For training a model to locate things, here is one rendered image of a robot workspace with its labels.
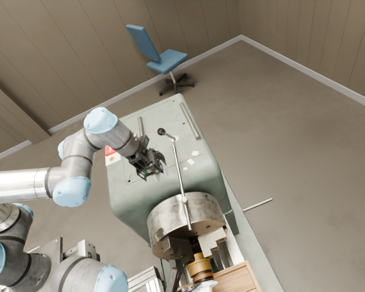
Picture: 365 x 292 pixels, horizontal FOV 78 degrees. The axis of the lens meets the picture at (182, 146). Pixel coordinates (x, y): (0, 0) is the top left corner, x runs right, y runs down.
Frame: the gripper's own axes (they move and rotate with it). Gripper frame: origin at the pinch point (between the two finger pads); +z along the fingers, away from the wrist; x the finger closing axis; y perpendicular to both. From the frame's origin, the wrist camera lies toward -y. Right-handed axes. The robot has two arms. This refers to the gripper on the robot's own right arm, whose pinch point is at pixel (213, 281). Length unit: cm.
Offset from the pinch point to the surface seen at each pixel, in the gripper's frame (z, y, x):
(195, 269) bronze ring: -4.2, -4.5, 3.9
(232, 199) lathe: 24, -53, -54
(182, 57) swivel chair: 50, -281, -57
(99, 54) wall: -59, -335, -29
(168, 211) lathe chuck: -6.0, -22.9, 15.6
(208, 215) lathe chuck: 7.3, -17.5, 11.7
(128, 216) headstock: -23.8, -31.1, 10.0
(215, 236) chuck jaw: 6.6, -13.2, 2.4
